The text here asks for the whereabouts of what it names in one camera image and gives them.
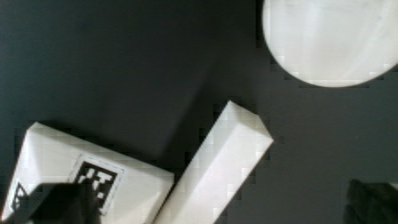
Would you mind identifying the white lamp bulb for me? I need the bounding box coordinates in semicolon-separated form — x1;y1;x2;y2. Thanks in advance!
263;0;398;88

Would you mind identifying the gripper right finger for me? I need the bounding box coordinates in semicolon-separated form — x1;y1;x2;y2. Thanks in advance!
343;180;398;224

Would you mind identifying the white lamp base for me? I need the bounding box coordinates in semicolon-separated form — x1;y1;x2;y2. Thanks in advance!
2;123;174;224

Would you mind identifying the white U-shaped frame fence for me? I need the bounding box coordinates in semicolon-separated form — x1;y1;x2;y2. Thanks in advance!
153;101;274;224

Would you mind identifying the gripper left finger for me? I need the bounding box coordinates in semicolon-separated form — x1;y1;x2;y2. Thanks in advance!
2;183;102;224

